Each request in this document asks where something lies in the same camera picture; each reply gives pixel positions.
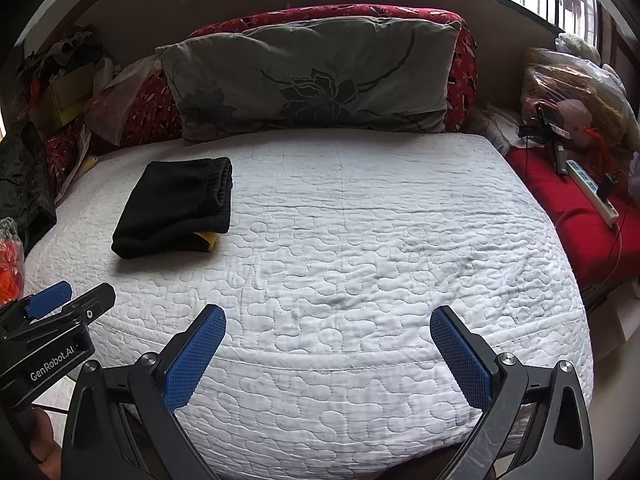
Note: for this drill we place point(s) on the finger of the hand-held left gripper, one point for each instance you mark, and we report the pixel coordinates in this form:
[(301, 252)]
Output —
[(47, 300), (92, 302)]

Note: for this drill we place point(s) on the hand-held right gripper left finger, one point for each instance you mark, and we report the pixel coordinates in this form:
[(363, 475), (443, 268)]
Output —
[(195, 360)]

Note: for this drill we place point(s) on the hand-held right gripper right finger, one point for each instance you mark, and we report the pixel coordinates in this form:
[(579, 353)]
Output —
[(462, 360)]

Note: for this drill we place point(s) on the black pants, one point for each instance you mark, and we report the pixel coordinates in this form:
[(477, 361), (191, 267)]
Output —
[(170, 200)]

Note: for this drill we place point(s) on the person's left hand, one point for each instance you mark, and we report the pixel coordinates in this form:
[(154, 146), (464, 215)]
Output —
[(45, 440)]

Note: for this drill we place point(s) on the orange plastic bag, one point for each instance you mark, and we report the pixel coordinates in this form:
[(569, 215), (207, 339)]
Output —
[(10, 265)]

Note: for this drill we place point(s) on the yellow cloth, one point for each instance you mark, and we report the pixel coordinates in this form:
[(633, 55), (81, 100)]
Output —
[(210, 240)]

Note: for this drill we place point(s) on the dark green jacket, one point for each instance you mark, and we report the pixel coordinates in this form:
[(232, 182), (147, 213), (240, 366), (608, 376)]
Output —
[(25, 175)]

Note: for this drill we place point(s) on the white quilted bed cover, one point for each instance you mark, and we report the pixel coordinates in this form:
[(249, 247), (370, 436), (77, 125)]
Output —
[(350, 260)]

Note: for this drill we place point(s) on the red patterned cloth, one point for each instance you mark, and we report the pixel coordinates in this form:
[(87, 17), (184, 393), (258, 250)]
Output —
[(62, 150)]

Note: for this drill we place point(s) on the white box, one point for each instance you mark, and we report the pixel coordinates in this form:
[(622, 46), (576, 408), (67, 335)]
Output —
[(627, 315)]

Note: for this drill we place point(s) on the plain red sheet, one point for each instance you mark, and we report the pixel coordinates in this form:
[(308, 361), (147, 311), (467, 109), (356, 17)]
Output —
[(560, 200)]

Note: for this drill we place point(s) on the clear plastic bag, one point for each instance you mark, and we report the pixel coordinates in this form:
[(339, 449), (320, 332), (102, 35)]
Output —
[(110, 105)]

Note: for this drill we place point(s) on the cardboard box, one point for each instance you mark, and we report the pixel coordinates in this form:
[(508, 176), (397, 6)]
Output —
[(65, 95)]

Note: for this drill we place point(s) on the white power strip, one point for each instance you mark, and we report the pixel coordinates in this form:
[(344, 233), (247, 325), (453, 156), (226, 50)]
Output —
[(592, 190)]

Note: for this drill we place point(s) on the black plug adapter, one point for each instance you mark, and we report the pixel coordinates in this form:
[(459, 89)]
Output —
[(607, 185)]

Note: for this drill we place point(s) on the white folded cloth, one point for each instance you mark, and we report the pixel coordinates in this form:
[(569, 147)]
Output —
[(495, 125)]

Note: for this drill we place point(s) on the pile of dark clothes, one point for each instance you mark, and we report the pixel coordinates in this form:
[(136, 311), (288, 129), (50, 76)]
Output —
[(65, 50)]

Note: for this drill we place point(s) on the red tassel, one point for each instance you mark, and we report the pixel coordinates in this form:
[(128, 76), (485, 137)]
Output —
[(600, 150)]

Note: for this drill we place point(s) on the black device on stand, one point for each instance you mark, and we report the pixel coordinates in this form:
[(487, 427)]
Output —
[(550, 115)]

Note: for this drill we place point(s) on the pink plush toy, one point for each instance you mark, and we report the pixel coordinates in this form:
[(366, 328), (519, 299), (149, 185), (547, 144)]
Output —
[(575, 120)]

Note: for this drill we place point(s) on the red floral bolster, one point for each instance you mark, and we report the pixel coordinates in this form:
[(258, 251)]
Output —
[(465, 75)]

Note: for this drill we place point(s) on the plastic bag with tan contents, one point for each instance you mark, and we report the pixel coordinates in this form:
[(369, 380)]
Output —
[(565, 75)]

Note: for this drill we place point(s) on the grey floral pillow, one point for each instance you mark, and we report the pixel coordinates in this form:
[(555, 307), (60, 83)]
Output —
[(300, 75)]

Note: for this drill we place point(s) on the white plastic bag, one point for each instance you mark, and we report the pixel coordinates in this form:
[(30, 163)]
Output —
[(575, 45)]

